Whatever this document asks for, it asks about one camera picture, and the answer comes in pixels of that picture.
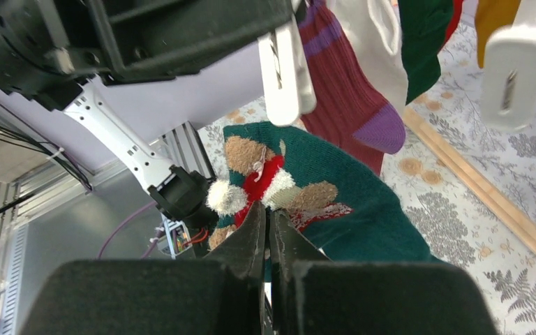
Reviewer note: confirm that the white hanger clip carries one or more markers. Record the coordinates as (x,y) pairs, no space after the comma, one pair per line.
(287,85)
(508,98)

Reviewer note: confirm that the orange purple sock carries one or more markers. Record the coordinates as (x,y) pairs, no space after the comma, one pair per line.
(350,113)

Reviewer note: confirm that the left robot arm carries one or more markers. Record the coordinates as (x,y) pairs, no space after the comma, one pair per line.
(178,194)

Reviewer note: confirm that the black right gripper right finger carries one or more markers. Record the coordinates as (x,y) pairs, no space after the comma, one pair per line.
(311,294)

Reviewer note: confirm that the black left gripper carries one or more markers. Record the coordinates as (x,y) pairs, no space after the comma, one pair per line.
(50,49)

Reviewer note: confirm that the floral patterned mat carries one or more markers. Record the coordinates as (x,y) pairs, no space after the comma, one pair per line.
(458,227)

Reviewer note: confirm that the wooden drying rack frame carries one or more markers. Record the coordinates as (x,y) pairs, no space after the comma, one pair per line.
(517,221)

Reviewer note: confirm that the red fluffy sock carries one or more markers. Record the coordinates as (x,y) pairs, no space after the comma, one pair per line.
(454,22)

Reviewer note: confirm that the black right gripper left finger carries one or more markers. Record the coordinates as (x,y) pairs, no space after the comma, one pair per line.
(221,293)

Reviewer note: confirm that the dark green sock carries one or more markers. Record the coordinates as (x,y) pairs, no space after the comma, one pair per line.
(338,203)
(423,24)

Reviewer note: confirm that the brown mustard striped sock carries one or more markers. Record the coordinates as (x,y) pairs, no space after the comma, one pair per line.
(491,15)

